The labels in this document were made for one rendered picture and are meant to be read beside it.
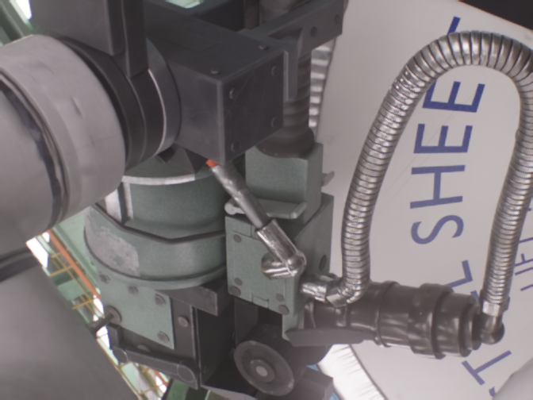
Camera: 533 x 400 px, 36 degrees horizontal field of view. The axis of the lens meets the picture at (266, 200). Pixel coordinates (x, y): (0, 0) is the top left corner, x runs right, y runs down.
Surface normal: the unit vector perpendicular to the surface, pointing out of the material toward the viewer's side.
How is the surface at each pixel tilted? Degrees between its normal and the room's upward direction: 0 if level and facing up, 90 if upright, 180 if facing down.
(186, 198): 102
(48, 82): 133
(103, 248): 49
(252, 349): 58
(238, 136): 129
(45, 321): 156
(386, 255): 90
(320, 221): 137
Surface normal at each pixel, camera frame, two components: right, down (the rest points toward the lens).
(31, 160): 0.74, 0.07
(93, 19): -0.64, 0.44
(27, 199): 0.79, 0.38
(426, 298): -0.37, -0.66
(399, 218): 0.07, 0.52
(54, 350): 0.62, -0.62
